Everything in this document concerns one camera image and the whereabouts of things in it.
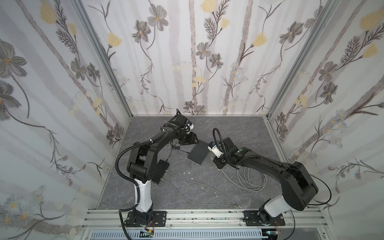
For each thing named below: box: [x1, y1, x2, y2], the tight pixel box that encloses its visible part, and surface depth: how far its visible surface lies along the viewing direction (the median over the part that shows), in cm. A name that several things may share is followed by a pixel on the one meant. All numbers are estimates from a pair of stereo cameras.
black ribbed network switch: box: [151, 159, 170, 185], surface depth 94 cm
